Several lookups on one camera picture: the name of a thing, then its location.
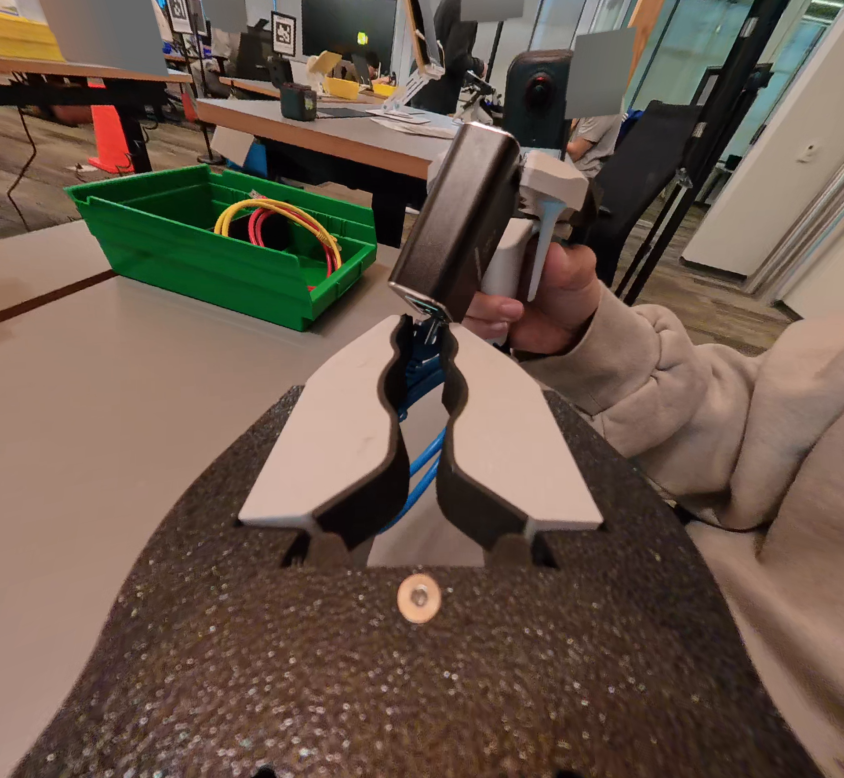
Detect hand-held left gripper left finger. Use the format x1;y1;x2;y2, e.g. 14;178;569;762
237;315;410;551

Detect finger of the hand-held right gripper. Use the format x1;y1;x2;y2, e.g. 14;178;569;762
427;151;457;198
521;151;591;300

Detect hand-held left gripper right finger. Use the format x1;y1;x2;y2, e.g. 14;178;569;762
437;323;604;551

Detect black ethernet splitter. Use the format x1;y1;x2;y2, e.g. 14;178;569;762
388;121;522;324

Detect blue ethernet cable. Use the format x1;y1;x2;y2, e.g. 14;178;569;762
376;316;456;535

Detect yellow cable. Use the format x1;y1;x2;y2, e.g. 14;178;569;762
213;197;344;271

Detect green plastic bin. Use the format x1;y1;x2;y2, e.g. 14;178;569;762
64;164;378;332

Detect person's right hand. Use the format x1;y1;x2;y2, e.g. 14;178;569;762
465;240;602;357

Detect black office chair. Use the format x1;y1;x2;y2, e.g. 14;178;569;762
587;100;703;284

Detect grey table with wooden edge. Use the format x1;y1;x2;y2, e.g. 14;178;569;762
194;95;462;182
0;55;193;106

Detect wooden stand board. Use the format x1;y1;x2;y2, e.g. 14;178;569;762
394;0;448;113

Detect black cup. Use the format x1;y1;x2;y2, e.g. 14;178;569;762
280;82;316;121

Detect black monitor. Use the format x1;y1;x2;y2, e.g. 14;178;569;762
300;0;398;60

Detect black pole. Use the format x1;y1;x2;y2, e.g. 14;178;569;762
616;0;825;307

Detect orange traffic cone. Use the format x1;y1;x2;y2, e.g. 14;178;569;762
87;104;136;173

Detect stack of yellow bins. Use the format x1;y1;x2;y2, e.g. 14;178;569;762
0;13;63;60

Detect red cable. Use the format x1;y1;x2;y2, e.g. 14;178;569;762
247;207;337;291

